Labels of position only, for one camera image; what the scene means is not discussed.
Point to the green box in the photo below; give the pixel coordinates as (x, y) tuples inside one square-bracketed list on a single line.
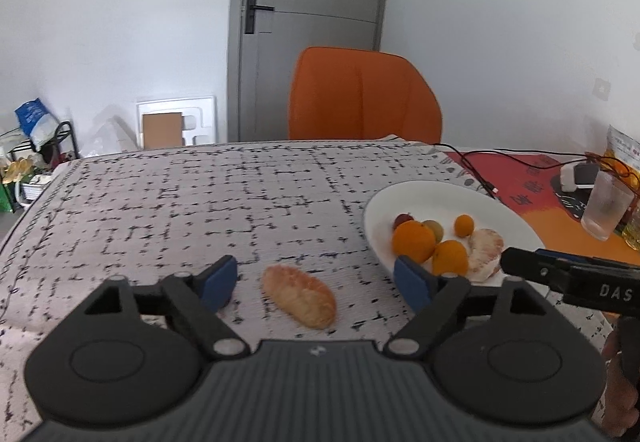
[(5, 197)]

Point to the black shoe rack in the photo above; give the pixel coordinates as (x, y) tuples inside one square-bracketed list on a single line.
[(65, 141)]

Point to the grey door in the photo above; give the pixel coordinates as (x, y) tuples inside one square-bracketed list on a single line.
[(310, 46)]

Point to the yellow-green round fruit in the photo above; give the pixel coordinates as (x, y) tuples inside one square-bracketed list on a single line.
[(435, 229)]

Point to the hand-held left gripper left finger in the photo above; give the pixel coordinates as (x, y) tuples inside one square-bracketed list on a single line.
[(220, 282)]

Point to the white bowl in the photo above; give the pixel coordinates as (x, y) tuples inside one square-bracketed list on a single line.
[(390, 212)]

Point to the person's right hand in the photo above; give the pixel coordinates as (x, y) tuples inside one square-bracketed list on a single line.
[(620, 397)]

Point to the brown cardboard sheet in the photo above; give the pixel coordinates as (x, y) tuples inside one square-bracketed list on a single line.
[(161, 129)]

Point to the white foam frame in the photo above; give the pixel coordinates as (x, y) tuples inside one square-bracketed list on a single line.
[(200, 109)]

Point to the red and orange mat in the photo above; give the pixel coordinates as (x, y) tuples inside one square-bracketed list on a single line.
[(540, 217)]

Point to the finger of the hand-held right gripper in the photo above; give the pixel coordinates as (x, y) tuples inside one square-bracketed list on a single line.
[(530, 267)]

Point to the large orange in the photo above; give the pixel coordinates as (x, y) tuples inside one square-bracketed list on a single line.
[(450, 258), (413, 240)]

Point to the blue and white bag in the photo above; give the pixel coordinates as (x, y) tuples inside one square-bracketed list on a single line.
[(36, 121)]

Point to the white charger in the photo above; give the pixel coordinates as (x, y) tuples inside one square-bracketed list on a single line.
[(575, 177)]

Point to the pair of yellow slippers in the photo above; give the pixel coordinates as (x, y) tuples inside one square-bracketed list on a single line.
[(17, 169)]

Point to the clear plastic bag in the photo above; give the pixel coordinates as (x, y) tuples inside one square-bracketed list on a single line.
[(110, 136)]

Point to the yellow snack bag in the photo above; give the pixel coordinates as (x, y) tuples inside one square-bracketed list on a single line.
[(625, 146)]

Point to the clear drinking glass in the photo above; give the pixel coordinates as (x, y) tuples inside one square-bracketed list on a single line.
[(605, 207)]

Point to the red plum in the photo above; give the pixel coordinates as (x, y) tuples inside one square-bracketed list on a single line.
[(402, 220)]

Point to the orange chair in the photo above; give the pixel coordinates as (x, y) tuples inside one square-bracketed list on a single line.
[(360, 94)]

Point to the peeled pomelo segment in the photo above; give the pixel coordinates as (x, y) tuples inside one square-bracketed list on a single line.
[(300, 294), (485, 253)]

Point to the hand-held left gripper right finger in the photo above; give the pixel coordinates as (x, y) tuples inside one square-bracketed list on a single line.
[(414, 283)]

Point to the small orange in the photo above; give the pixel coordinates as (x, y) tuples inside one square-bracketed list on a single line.
[(464, 225)]

